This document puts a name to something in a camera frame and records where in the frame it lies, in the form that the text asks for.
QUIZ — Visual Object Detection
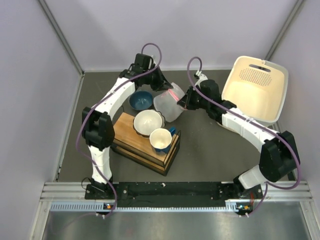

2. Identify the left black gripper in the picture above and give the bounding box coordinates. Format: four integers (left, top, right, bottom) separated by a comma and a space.
142, 64, 172, 92

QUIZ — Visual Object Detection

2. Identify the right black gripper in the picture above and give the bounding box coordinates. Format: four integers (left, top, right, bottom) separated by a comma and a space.
177, 86, 211, 111

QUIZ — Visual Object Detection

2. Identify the white mesh laundry bag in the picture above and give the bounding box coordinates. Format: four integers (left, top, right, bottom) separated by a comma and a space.
153, 82, 185, 123

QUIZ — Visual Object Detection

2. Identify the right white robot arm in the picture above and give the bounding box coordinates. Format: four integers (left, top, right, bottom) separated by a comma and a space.
177, 79, 300, 198

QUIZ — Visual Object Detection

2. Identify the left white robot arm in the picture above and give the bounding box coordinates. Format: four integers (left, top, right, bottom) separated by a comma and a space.
80, 53, 172, 199

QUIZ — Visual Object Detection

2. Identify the cream plastic laundry basket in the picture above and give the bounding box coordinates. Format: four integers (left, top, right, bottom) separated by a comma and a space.
221, 55, 289, 127

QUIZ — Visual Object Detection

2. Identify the blue ceramic bowl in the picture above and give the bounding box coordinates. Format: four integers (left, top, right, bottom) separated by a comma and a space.
128, 90, 154, 111

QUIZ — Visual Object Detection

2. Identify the white scalloped bowl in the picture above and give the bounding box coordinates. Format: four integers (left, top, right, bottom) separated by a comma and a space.
133, 109, 165, 137

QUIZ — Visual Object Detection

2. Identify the white and blue cup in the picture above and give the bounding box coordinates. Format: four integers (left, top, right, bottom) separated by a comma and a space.
149, 127, 176, 154

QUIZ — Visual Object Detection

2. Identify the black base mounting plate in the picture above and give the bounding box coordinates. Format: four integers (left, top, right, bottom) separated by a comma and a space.
84, 181, 266, 208

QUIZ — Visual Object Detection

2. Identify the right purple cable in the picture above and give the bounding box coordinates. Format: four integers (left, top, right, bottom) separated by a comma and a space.
187, 56, 301, 217

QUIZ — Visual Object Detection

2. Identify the purple cable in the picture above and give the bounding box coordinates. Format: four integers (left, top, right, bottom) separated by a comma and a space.
187, 56, 301, 217
75, 42, 163, 218

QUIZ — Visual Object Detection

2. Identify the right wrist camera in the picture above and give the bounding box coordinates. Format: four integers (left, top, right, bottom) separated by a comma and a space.
193, 70, 208, 86

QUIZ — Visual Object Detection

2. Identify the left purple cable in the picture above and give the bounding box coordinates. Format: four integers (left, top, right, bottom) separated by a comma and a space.
75, 42, 163, 218

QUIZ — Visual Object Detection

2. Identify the wooden wire-frame shelf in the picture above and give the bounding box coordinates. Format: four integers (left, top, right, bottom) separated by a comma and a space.
111, 112, 181, 176

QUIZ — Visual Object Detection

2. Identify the grey slotted cable duct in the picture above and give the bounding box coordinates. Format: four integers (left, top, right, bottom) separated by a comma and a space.
50, 201, 241, 213

